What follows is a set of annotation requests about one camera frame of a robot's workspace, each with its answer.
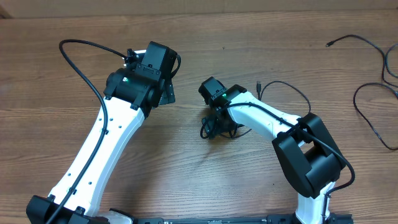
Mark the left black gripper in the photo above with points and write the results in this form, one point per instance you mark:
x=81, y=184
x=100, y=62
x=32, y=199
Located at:
x=168, y=89

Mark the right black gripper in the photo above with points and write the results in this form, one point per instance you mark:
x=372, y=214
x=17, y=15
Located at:
x=214, y=129

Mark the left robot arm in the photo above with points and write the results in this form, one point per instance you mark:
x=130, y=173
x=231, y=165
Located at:
x=131, y=92

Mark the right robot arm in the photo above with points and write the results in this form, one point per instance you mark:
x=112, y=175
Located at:
x=307, y=153

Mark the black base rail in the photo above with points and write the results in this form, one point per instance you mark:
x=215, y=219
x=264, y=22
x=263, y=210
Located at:
x=217, y=220

